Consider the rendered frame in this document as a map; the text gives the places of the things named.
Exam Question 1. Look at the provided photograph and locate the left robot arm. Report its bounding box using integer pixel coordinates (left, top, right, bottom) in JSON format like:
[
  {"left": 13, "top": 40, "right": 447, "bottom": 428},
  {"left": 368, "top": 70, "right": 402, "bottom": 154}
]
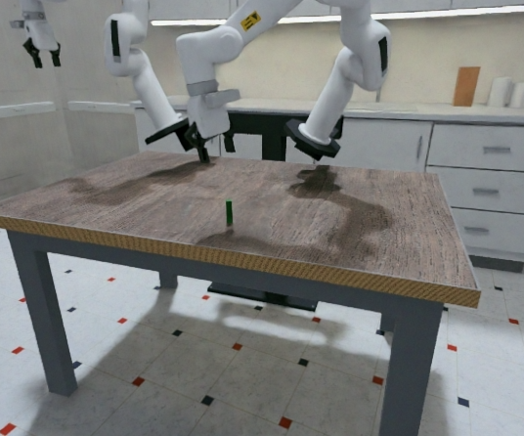
[{"left": 176, "top": 0, "right": 392, "bottom": 145}]

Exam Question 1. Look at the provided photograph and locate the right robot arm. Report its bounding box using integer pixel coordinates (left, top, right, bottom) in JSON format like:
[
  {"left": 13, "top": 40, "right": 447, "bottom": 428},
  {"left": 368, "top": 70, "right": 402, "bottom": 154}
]
[{"left": 9, "top": 0, "right": 182, "bottom": 133}]

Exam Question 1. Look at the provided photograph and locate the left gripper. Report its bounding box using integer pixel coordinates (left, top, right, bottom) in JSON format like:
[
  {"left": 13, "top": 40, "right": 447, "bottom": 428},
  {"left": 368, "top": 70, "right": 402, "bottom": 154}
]
[{"left": 184, "top": 95, "right": 237, "bottom": 163}]

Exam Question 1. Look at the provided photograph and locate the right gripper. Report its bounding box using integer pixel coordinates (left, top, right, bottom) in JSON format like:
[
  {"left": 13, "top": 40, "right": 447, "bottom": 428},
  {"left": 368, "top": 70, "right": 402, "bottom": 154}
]
[{"left": 23, "top": 20, "right": 61, "bottom": 68}]

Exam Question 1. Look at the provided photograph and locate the green rectangular block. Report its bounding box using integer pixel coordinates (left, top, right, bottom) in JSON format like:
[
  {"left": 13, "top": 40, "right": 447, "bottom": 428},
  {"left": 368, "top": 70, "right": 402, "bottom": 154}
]
[{"left": 226, "top": 199, "right": 233, "bottom": 223}]

